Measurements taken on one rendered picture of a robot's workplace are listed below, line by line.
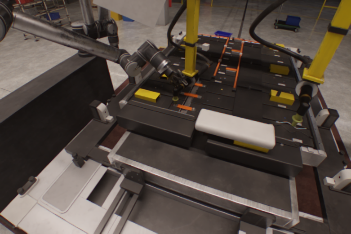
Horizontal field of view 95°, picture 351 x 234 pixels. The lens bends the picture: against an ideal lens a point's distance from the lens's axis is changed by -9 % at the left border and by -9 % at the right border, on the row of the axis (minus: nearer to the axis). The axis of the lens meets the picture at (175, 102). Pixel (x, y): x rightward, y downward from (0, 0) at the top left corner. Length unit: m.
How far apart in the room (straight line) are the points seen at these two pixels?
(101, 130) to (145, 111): 0.40
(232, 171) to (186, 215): 0.33
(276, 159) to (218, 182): 0.27
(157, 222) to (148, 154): 0.34
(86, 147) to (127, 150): 0.33
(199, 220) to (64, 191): 0.72
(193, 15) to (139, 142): 0.73
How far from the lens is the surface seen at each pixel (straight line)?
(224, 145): 0.86
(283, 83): 1.63
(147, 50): 1.19
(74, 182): 1.16
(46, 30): 1.20
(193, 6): 1.01
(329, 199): 1.22
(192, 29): 1.04
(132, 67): 1.19
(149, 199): 1.07
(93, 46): 1.25
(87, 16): 2.00
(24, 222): 1.20
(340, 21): 0.82
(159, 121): 0.93
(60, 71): 2.10
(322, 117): 1.52
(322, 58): 0.85
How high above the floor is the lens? 1.77
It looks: 40 degrees down
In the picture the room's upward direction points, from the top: straight up
